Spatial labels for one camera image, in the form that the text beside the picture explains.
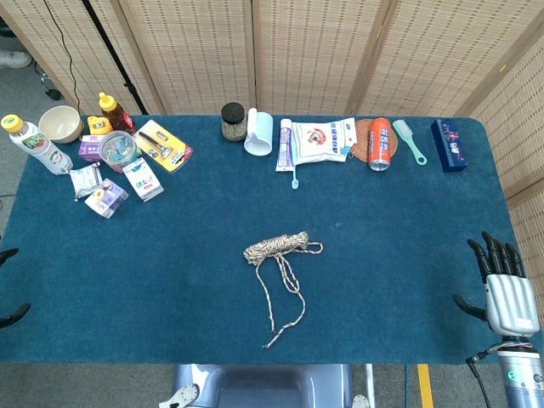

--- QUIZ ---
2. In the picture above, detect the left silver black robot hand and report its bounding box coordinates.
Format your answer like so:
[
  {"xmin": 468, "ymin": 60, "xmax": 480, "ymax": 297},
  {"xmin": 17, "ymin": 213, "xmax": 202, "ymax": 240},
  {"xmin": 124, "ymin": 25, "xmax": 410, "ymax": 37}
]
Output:
[{"xmin": 0, "ymin": 247, "xmax": 31, "ymax": 329}]

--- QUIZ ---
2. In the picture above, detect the purple white toothpaste tube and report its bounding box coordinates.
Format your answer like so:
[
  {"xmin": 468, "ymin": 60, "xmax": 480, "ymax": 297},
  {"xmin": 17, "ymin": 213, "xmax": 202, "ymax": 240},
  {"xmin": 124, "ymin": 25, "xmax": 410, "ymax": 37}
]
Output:
[{"xmin": 275, "ymin": 118, "xmax": 298, "ymax": 173}]

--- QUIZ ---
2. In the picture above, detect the mint green brush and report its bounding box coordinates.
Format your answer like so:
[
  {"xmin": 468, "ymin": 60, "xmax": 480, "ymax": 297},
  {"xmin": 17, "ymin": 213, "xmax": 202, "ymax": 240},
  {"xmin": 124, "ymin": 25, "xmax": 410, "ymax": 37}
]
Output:
[{"xmin": 391, "ymin": 119, "xmax": 428, "ymax": 166}]

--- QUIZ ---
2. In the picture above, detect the braided beige rope bundle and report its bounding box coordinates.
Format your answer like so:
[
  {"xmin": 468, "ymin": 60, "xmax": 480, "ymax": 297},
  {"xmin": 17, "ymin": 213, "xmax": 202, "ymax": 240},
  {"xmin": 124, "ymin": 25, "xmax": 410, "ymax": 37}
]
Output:
[{"xmin": 242, "ymin": 230, "xmax": 324, "ymax": 350}]

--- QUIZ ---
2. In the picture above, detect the dark blue gift box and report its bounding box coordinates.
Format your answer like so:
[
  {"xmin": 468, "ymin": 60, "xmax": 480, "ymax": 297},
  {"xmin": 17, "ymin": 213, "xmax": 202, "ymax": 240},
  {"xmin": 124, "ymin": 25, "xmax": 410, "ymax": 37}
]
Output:
[{"xmin": 430, "ymin": 118, "xmax": 468, "ymax": 173}]

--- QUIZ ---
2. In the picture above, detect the beige bowl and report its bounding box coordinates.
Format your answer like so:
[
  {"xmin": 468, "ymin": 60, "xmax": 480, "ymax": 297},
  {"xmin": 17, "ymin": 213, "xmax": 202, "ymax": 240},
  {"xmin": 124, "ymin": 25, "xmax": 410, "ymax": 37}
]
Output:
[{"xmin": 37, "ymin": 105, "xmax": 85, "ymax": 145}]

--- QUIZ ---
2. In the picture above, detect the yellow razor blister pack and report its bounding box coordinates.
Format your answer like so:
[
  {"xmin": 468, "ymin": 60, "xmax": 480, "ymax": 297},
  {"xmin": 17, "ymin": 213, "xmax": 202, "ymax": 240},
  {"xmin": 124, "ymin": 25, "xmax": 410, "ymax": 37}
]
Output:
[{"xmin": 132, "ymin": 119, "xmax": 195, "ymax": 173}]

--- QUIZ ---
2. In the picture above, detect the silver snack packet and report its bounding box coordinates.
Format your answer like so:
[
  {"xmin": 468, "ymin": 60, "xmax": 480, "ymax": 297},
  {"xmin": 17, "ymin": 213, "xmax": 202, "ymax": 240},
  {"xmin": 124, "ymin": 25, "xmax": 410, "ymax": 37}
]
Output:
[{"xmin": 68, "ymin": 162, "xmax": 104, "ymax": 201}]

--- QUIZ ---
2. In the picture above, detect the black stand pole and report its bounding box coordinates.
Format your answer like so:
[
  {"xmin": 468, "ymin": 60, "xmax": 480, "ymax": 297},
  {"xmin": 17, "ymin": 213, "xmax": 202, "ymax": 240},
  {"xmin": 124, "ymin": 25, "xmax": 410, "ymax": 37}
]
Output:
[{"xmin": 82, "ymin": 0, "xmax": 150, "ymax": 115}]

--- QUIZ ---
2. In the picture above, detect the orange soda can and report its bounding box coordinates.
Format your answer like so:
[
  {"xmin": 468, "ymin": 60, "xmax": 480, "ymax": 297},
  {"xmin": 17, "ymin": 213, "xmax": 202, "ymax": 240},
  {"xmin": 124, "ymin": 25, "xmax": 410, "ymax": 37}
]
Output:
[{"xmin": 367, "ymin": 117, "xmax": 393, "ymax": 173}]

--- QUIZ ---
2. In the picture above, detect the clear plastic jar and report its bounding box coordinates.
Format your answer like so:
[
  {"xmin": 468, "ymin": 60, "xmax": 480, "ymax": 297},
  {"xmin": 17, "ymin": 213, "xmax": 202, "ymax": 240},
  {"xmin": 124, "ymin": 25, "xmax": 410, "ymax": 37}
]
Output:
[{"xmin": 98, "ymin": 130, "xmax": 144, "ymax": 174}]

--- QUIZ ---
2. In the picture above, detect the white blue milk carton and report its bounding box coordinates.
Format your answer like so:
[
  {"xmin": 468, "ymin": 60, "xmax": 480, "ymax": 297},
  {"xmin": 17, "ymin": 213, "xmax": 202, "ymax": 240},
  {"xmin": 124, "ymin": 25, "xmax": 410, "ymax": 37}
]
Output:
[{"xmin": 122, "ymin": 161, "xmax": 165, "ymax": 202}]

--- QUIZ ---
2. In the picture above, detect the black-lidded glass jar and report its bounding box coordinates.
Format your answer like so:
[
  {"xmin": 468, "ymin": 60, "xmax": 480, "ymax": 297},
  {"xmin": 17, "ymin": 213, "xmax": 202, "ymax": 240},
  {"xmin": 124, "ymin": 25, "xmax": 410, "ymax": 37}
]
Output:
[{"xmin": 220, "ymin": 102, "xmax": 248, "ymax": 142}]

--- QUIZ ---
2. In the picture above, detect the yellow-capped drink bottle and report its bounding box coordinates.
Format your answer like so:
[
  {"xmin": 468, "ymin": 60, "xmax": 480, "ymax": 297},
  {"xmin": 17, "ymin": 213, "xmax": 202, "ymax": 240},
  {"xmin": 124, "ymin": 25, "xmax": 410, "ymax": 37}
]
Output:
[{"xmin": 0, "ymin": 113, "xmax": 74, "ymax": 176}]

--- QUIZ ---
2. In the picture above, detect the white rounded object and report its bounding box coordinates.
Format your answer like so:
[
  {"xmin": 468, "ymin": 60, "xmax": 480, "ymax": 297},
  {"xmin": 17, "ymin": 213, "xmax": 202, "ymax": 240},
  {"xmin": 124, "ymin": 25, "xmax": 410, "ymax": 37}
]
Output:
[{"xmin": 0, "ymin": 50, "xmax": 33, "ymax": 69}]

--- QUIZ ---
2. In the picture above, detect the woven bamboo folding screen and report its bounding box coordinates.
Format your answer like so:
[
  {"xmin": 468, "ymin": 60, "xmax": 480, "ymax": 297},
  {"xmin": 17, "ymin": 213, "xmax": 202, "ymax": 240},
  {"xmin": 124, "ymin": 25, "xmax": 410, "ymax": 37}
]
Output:
[{"xmin": 0, "ymin": 0, "xmax": 544, "ymax": 273}]

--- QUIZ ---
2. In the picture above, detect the white handled cup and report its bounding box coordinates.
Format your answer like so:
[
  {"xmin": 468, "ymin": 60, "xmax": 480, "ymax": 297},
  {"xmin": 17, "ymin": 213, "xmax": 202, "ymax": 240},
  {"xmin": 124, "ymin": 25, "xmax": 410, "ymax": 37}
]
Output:
[{"xmin": 243, "ymin": 107, "xmax": 275, "ymax": 157}]

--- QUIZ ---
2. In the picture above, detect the purple white drink carton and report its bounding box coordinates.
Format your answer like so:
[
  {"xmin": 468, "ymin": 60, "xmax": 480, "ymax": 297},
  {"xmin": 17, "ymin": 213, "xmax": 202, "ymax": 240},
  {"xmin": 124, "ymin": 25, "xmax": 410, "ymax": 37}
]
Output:
[{"xmin": 83, "ymin": 178, "xmax": 130, "ymax": 219}]

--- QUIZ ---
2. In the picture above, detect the blue table cloth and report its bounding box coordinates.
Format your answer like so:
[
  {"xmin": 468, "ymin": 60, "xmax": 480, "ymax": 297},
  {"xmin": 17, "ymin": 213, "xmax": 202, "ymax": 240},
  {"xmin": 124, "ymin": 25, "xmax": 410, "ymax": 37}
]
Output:
[{"xmin": 0, "ymin": 113, "xmax": 544, "ymax": 366}]

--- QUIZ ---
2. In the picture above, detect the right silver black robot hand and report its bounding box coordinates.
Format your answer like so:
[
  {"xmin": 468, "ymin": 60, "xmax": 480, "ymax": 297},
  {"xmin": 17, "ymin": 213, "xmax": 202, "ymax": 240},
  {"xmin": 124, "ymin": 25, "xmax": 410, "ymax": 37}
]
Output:
[{"xmin": 452, "ymin": 230, "xmax": 542, "ymax": 340}]

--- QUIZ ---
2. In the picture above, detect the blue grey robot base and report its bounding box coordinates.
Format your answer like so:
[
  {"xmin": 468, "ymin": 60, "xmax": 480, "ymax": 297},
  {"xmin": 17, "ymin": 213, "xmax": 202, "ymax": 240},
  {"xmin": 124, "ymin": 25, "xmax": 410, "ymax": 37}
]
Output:
[{"xmin": 159, "ymin": 364, "xmax": 371, "ymax": 408}]

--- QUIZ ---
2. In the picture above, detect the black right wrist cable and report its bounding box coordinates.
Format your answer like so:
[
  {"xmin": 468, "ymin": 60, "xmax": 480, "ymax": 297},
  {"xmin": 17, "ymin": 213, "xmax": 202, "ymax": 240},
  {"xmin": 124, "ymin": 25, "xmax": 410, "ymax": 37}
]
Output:
[{"xmin": 465, "ymin": 343, "xmax": 509, "ymax": 408}]

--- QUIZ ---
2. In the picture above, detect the small purple carton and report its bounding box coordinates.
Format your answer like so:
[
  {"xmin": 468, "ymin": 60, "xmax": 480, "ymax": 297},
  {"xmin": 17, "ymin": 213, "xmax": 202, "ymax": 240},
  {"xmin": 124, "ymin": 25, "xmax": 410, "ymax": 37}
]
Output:
[{"xmin": 77, "ymin": 134, "xmax": 105, "ymax": 163}]

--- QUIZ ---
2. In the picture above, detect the small yellow box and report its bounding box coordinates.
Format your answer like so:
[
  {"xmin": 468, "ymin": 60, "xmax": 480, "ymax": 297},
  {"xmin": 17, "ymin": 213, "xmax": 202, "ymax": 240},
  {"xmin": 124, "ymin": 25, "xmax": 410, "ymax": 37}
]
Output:
[{"xmin": 87, "ymin": 116, "xmax": 114, "ymax": 137}]

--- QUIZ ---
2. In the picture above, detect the thin black hanging cable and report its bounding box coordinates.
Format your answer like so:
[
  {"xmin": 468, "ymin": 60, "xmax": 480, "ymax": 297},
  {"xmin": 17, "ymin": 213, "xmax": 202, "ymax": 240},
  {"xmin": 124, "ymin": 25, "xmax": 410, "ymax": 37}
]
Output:
[{"xmin": 42, "ymin": 0, "xmax": 82, "ymax": 116}]

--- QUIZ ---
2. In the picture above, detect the white printed bag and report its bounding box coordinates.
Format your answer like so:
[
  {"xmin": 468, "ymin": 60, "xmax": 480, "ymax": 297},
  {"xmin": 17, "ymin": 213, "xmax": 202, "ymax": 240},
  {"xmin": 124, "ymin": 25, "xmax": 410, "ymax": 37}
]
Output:
[{"xmin": 291, "ymin": 116, "xmax": 357, "ymax": 166}]

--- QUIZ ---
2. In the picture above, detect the brown woven coaster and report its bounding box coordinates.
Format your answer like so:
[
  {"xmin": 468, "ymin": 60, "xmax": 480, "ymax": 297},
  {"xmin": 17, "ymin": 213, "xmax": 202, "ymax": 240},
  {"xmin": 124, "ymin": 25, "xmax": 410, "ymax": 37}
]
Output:
[{"xmin": 354, "ymin": 118, "xmax": 400, "ymax": 164}]

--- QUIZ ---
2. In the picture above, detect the honey squeeze bottle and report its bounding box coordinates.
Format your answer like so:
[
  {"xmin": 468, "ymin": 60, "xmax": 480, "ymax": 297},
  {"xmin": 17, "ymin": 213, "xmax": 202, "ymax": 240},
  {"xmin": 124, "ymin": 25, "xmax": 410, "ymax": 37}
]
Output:
[{"xmin": 98, "ymin": 92, "xmax": 137, "ymax": 136}]

